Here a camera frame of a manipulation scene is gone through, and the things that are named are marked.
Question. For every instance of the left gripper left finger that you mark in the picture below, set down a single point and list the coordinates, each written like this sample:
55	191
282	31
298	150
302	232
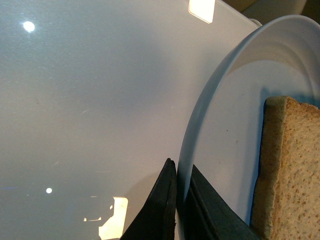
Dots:
156	219

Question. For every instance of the bread slice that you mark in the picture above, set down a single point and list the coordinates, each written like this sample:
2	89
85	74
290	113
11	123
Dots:
286	201

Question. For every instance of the white round plate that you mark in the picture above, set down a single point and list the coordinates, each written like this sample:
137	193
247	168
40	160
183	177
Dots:
223	136

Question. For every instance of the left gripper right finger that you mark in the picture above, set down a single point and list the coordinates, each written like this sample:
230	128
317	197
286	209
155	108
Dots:
208	217

